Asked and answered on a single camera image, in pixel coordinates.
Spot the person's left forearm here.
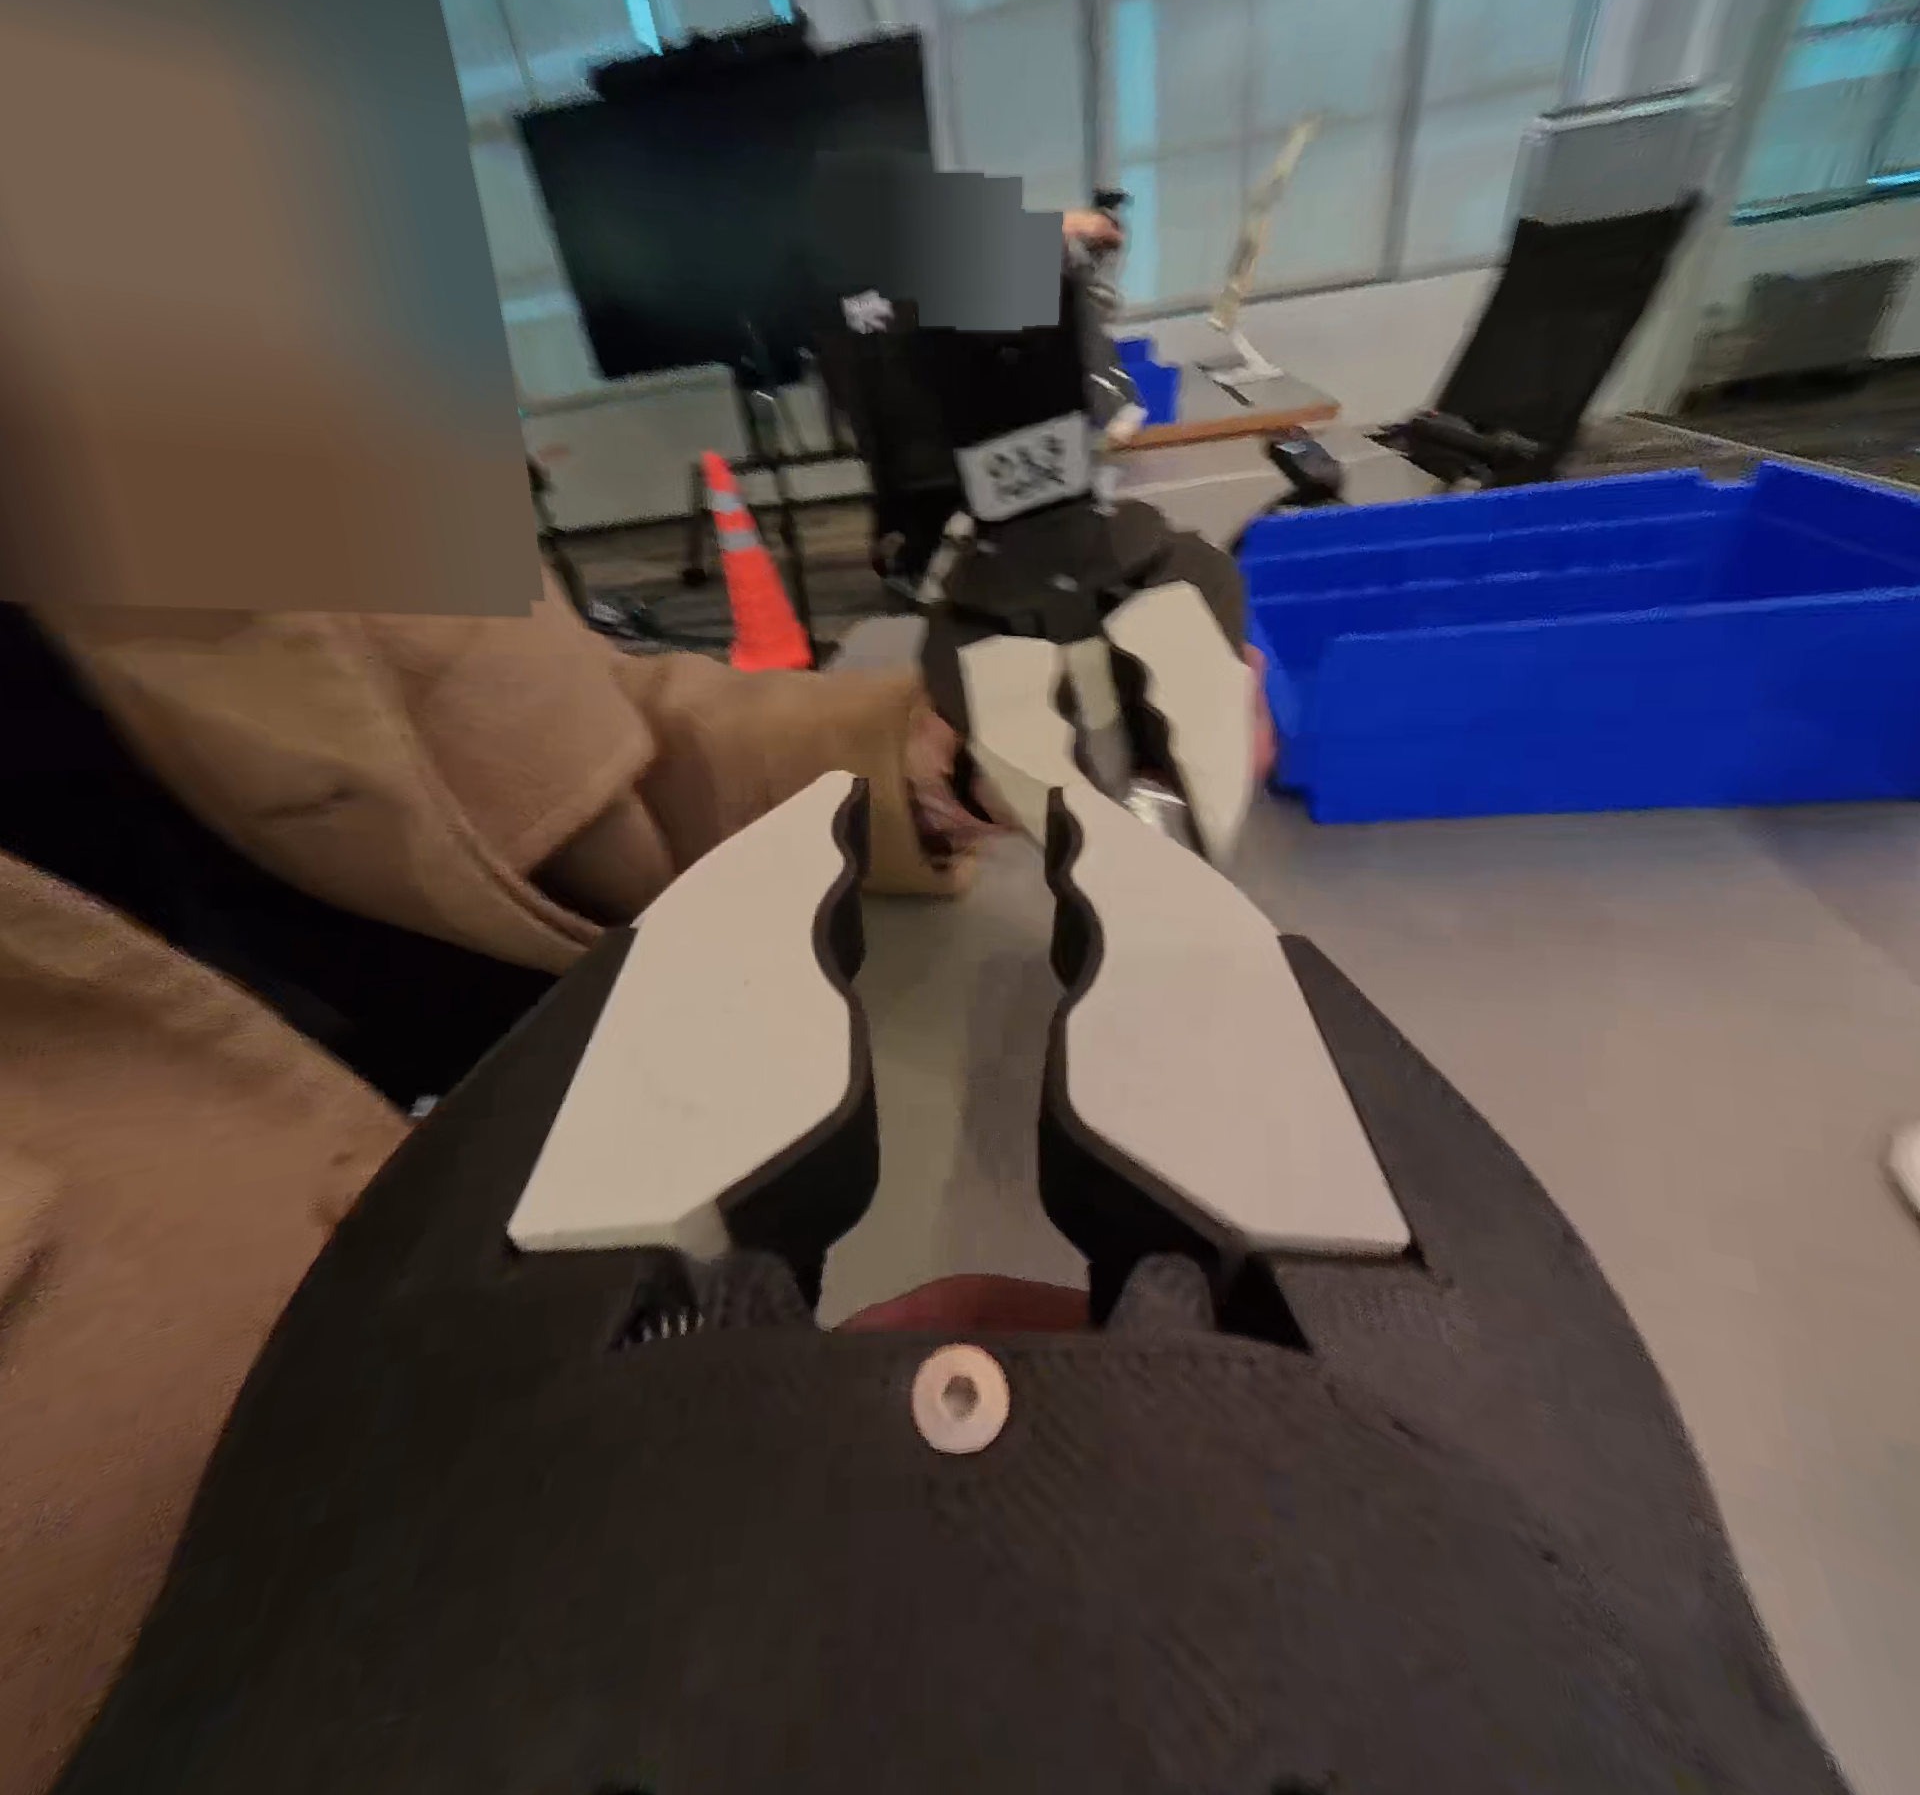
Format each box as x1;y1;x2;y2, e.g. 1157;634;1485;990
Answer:
608;655;938;927

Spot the glass window wall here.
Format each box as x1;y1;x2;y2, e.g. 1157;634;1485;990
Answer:
436;0;1920;313

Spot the grey desk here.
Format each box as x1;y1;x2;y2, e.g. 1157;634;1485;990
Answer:
816;617;1920;1795

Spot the black television screen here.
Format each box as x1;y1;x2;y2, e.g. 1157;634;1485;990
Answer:
518;24;938;379

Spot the orange traffic cone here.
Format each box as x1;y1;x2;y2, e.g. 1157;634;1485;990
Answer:
696;449;815;676

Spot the person's left hand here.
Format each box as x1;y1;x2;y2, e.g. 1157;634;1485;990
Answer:
863;707;991;902

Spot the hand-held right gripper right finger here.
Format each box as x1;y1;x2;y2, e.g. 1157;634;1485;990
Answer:
1037;786;1417;1332

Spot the person's black inner garment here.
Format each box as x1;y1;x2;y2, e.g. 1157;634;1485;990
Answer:
0;610;556;1113

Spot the black controller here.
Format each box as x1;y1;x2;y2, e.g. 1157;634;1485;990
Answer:
1371;412;1518;485

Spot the long blue plastic bin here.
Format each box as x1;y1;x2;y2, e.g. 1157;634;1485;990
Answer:
1231;459;1920;825

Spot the person's beige coat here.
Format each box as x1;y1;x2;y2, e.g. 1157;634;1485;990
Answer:
0;595;677;1752

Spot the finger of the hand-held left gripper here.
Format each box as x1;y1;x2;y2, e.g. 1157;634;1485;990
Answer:
954;633;1084;843
1102;580;1262;858

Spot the silver framed panel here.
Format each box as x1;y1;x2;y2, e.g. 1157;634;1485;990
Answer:
1506;84;1732;237

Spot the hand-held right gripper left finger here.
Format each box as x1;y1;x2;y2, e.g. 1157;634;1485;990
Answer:
504;773;878;1332

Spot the grey table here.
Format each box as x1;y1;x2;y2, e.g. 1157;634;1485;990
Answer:
1116;437;1441;566

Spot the grey bench seat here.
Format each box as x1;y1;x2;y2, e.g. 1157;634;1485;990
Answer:
1694;256;1913;395

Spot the acrylic sign stand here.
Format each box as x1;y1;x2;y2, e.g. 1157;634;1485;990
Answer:
1208;114;1323;379

